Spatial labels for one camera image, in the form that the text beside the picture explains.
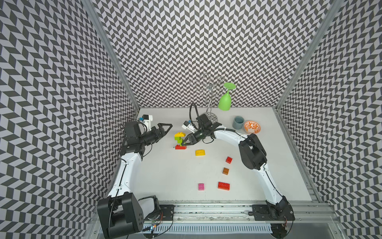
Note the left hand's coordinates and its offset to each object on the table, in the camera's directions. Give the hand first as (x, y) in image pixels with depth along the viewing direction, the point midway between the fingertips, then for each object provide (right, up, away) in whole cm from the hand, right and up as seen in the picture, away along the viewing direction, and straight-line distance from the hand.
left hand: (168, 129), depth 77 cm
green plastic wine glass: (+32, +17, +14) cm, 39 cm away
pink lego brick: (+17, -31, +2) cm, 36 cm away
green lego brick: (+5, -7, +9) cm, 12 cm away
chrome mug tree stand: (+25, +31, +28) cm, 49 cm away
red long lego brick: (+4, -11, +9) cm, 15 cm away
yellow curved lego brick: (+17, -15, +15) cm, 27 cm away
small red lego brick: (+34, -20, +13) cm, 42 cm away
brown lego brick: (+32, -25, +9) cm, 41 cm away
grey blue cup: (+44, +3, +27) cm, 51 cm away
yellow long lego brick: (+5, -4, +9) cm, 11 cm away
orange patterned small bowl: (+54, 0, +27) cm, 60 cm away
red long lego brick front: (+30, -31, +3) cm, 43 cm away
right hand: (+7, -10, +11) cm, 16 cm away
